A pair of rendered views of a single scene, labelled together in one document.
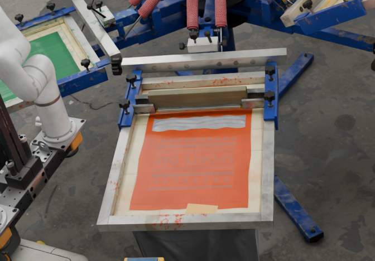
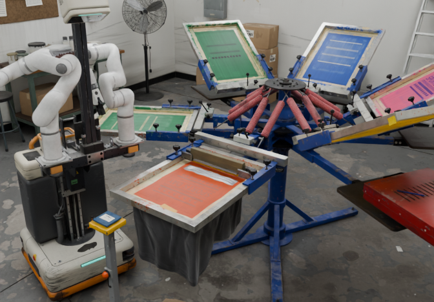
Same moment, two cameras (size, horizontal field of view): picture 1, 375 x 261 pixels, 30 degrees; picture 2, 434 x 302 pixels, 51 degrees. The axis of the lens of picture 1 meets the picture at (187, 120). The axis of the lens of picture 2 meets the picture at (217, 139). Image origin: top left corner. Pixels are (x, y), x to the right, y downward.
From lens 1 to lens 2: 110 cm
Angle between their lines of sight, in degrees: 25
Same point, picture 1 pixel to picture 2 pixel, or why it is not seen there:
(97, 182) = not seen: hidden behind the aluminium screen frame
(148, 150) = (171, 175)
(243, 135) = (227, 188)
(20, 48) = (116, 77)
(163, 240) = (147, 225)
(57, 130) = (123, 135)
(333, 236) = not seen: outside the picture
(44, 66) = (126, 93)
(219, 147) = (208, 188)
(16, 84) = (104, 94)
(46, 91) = (123, 110)
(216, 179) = (190, 200)
